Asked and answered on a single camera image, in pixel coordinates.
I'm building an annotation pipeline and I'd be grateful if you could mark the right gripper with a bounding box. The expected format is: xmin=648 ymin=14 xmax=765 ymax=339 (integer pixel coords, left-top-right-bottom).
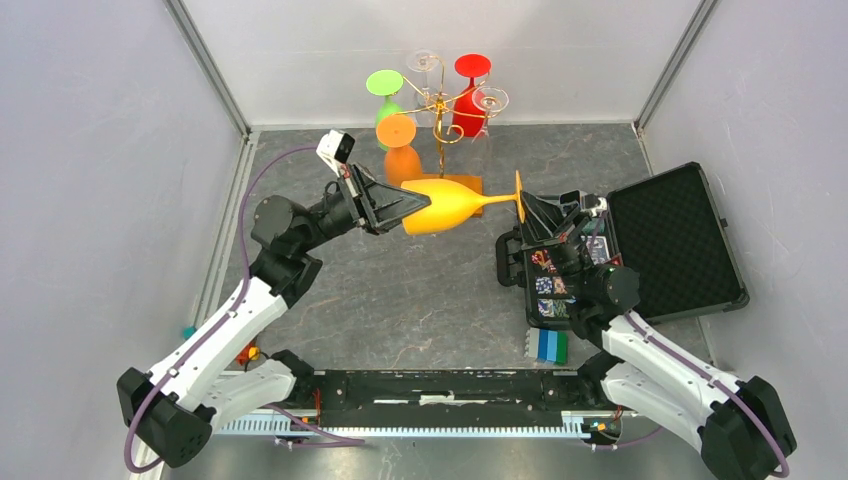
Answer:
xmin=511 ymin=193 xmax=592 ymax=301

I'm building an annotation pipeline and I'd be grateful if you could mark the orange wine glass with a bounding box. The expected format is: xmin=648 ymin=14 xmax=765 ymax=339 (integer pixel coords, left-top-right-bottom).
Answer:
xmin=376 ymin=113 xmax=423 ymax=186

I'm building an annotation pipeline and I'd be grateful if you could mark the green wine glass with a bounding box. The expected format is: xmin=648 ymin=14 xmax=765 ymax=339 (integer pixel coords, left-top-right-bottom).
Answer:
xmin=366 ymin=69 xmax=405 ymax=128

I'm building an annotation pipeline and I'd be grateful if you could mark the clear flute glass right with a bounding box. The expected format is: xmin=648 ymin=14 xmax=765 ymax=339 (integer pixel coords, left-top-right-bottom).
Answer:
xmin=469 ymin=85 xmax=510 ymax=175

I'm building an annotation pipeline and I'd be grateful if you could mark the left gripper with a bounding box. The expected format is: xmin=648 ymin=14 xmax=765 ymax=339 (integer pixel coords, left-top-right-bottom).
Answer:
xmin=297 ymin=161 xmax=433 ymax=253

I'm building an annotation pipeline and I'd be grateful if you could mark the clear glass back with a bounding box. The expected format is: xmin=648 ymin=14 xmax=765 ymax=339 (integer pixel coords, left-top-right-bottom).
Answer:
xmin=404 ymin=49 xmax=442 ymax=117

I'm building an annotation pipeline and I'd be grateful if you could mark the toy brick car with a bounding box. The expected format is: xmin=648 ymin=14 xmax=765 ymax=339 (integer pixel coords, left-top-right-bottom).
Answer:
xmin=236 ymin=340 xmax=261 ymax=367

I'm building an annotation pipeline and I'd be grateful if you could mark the black poker chip case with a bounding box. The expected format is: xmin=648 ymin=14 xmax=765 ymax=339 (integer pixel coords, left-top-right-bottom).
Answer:
xmin=496 ymin=162 xmax=749 ymax=328

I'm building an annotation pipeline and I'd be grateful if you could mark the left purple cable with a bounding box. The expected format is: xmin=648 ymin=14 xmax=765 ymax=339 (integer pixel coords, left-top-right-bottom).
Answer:
xmin=124 ymin=144 xmax=326 ymax=475

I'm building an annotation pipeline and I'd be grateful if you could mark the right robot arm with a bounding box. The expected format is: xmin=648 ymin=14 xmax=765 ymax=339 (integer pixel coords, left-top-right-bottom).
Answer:
xmin=516 ymin=192 xmax=797 ymax=479

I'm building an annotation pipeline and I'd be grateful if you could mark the red wine glass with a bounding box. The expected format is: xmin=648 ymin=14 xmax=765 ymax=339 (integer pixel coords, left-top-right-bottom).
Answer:
xmin=451 ymin=53 xmax=491 ymax=138

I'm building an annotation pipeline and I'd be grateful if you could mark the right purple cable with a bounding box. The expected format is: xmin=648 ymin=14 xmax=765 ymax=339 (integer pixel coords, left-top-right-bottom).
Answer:
xmin=589 ymin=211 xmax=792 ymax=480

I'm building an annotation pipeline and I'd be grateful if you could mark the yellow wine glass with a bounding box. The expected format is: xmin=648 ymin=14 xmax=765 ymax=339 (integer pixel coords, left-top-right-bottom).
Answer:
xmin=401 ymin=171 xmax=526 ymax=235

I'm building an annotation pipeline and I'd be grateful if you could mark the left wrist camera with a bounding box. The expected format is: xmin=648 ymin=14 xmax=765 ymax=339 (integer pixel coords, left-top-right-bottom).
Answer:
xmin=315 ymin=129 xmax=355 ymax=176

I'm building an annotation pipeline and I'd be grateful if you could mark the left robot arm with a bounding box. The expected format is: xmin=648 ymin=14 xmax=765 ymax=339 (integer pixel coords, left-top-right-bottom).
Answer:
xmin=117 ymin=164 xmax=433 ymax=473

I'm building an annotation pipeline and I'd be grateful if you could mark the blue green brick stack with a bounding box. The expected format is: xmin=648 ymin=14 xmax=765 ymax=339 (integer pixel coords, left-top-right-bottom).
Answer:
xmin=525 ymin=328 xmax=569 ymax=366

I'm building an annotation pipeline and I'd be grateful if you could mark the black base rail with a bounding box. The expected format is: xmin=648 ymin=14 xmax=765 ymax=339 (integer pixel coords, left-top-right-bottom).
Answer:
xmin=281 ymin=369 xmax=617 ymax=428

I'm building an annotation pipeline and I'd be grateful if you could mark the purple cable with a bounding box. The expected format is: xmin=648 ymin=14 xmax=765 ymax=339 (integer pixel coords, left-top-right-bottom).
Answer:
xmin=124 ymin=144 xmax=326 ymax=475
xmin=589 ymin=211 xmax=792 ymax=480

